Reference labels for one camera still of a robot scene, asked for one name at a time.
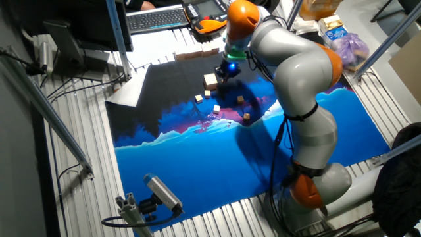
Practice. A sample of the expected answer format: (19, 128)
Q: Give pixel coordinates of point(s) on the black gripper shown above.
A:
(230, 67)

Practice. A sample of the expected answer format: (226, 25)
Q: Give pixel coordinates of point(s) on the large wooden cube block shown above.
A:
(210, 80)

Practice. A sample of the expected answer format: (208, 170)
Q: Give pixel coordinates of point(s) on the silver and orange robot arm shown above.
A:
(302, 75)

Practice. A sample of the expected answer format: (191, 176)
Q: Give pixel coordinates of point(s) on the person's hand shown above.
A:
(148, 5)

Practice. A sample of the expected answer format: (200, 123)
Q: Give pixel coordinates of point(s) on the medium wooden cube block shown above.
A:
(189, 53)
(215, 49)
(206, 50)
(198, 51)

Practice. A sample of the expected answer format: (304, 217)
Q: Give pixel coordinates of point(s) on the small wooden cube block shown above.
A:
(207, 93)
(216, 109)
(198, 98)
(246, 116)
(240, 99)

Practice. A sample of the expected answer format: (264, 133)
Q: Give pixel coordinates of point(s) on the orange and black teach pendant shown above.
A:
(205, 23)

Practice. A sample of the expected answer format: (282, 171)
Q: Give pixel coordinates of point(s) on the white crumpled cloth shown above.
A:
(304, 25)

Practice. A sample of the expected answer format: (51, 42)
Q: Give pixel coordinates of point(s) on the black computer keyboard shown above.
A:
(154, 18)

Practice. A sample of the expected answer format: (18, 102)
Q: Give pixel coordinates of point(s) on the printed landscape cloth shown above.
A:
(197, 164)

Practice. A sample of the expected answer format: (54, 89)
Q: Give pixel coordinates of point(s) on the white foam sheet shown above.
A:
(128, 92)

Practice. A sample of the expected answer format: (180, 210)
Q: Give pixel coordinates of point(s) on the brown cardboard box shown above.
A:
(320, 8)

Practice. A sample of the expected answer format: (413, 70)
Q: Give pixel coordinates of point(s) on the blue printed pack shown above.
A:
(335, 33)

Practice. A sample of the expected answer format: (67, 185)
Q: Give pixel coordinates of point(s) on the purple plastic bag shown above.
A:
(350, 49)

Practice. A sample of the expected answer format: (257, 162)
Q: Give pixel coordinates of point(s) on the black computer monitor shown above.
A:
(82, 19)

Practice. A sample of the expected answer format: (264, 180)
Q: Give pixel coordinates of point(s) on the grey monitor stand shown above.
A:
(64, 42)

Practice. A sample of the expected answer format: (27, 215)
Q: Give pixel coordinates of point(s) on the brown cardboard panel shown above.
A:
(408, 69)

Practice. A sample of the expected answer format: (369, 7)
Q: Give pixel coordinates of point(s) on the silver cylinder device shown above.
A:
(46, 57)

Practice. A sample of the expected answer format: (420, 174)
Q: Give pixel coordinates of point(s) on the black jacket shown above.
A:
(398, 191)

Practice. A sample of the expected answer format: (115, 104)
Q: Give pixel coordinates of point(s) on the aluminium frame post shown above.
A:
(293, 13)
(117, 36)

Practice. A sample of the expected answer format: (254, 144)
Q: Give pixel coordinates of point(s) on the grey camera with blue end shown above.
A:
(161, 191)

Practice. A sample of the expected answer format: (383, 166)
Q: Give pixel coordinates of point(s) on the black camera ball mount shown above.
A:
(148, 207)

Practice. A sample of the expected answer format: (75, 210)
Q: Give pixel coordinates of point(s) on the aluminium profile camera bracket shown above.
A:
(130, 210)

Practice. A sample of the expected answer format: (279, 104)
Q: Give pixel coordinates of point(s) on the long aluminium frame bar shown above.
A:
(42, 108)

